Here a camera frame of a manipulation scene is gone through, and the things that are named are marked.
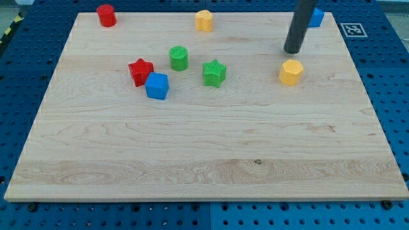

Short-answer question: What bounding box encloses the blue block behind rod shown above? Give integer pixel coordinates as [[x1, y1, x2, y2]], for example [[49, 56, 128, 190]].
[[308, 8, 325, 27]]

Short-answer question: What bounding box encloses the red cylinder block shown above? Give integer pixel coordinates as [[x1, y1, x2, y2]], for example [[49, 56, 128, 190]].
[[96, 4, 117, 27]]

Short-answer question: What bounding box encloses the blue cube block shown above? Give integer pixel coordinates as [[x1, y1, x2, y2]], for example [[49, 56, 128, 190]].
[[145, 72, 169, 100]]

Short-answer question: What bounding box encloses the green cylinder block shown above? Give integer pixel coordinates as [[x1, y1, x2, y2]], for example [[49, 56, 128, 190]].
[[169, 46, 189, 72]]

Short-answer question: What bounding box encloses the wooden board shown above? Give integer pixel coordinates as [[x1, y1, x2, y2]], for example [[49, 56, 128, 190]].
[[4, 12, 408, 203]]

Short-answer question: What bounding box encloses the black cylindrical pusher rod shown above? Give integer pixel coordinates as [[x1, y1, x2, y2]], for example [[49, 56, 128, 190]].
[[284, 0, 318, 54]]

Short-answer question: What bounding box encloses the green star block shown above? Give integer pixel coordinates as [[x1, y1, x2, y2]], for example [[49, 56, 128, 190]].
[[203, 59, 227, 88]]

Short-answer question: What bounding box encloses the yellow heart block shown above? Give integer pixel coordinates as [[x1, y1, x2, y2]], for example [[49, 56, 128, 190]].
[[194, 10, 213, 32]]

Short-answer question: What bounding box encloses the yellow hexagon block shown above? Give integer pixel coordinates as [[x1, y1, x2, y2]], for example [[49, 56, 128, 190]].
[[279, 59, 304, 86]]

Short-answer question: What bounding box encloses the white fiducial marker tag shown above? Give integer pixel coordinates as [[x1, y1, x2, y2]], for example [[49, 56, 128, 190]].
[[341, 22, 367, 38]]

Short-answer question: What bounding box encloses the red star block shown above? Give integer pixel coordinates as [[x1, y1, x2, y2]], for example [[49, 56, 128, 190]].
[[128, 58, 154, 87]]

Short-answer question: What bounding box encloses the black bolt left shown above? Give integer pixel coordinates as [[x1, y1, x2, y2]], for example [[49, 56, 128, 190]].
[[27, 203, 38, 212]]

